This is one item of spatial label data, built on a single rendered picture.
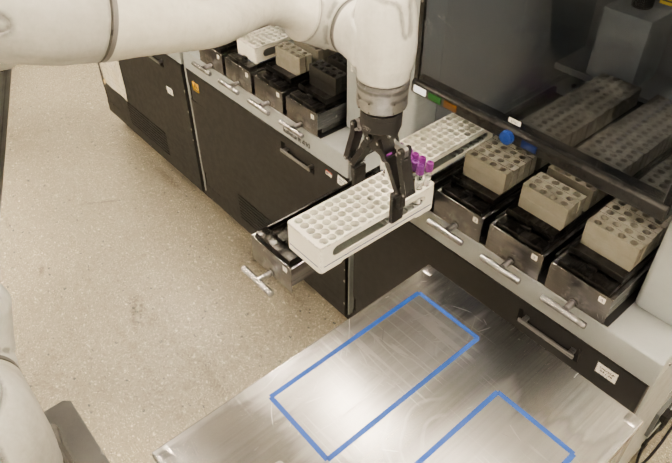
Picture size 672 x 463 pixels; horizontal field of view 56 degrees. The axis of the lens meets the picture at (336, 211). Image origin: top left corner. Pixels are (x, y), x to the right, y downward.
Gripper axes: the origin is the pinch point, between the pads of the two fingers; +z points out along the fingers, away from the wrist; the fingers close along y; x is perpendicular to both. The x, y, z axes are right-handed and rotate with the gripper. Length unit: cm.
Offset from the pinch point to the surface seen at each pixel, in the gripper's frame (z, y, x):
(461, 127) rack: 4.7, -10.8, 38.1
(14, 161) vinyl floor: 91, -207, -27
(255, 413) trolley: 10.2, 18.1, -42.1
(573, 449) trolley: 10, 54, -10
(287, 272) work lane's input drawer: 12.8, -5.4, -18.4
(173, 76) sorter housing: 32, -127, 21
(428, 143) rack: 5.7, -12.2, 28.3
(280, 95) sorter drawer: 11, -61, 21
